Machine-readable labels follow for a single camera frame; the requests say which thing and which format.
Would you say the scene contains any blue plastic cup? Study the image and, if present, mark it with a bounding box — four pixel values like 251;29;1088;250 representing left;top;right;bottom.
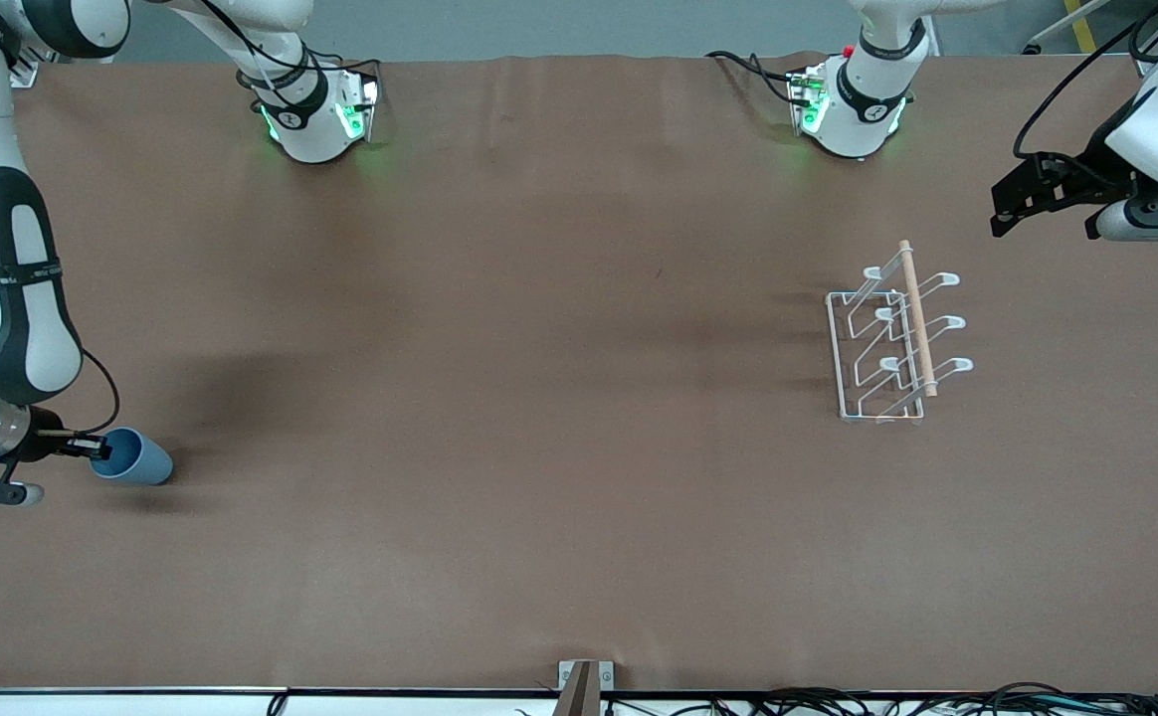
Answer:
90;428;174;486

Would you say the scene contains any white metal bar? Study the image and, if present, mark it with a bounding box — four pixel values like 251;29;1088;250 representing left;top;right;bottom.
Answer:
1025;0;1117;54

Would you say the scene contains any brown table cover mat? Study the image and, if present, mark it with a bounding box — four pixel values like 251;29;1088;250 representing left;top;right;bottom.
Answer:
0;52;1158;695

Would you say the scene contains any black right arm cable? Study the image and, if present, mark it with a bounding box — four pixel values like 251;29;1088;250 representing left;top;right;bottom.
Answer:
0;20;122;441

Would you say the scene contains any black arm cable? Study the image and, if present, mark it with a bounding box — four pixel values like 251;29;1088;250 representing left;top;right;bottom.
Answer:
0;20;122;441
1012;0;1158;160

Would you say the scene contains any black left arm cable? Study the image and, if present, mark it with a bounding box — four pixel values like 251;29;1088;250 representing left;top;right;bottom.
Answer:
1012;0;1158;160

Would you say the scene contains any white wire cup holder rack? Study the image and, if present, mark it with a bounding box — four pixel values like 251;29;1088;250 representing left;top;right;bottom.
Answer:
825;240;975;426

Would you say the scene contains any black left base cable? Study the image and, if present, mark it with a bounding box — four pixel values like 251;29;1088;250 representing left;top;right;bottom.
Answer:
706;50;811;106

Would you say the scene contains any black base cable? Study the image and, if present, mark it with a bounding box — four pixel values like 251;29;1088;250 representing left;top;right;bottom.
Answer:
706;50;811;106
295;38;383;89

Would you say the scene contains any black right base cable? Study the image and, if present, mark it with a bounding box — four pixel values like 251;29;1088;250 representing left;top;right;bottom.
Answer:
295;38;383;89

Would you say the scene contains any small metal bracket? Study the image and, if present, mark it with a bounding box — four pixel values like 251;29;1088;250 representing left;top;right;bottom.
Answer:
558;660;615;692

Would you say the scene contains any black cable bundle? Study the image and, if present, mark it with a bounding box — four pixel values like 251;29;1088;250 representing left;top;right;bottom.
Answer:
514;682;1158;716

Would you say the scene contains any brown wooden post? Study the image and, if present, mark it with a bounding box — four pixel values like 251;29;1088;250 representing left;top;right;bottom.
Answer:
552;661;602;716

